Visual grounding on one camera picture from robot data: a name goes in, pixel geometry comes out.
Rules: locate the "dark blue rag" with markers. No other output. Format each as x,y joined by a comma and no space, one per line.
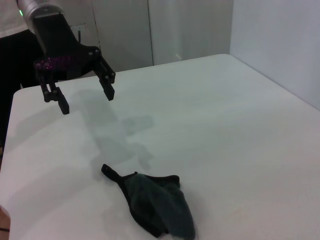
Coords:
155,202

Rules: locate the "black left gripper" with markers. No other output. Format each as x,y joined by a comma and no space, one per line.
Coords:
57,42

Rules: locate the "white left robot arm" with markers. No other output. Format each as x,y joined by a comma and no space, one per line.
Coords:
37,7

